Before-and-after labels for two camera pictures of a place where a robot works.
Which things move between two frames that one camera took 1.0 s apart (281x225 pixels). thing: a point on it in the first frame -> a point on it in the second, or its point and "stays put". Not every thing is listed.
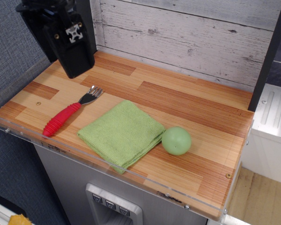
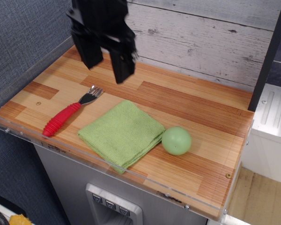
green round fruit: (176, 140) stays put
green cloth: (122, 135) stays put
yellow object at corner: (19, 219) stays put
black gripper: (61, 20) -> (110, 18)
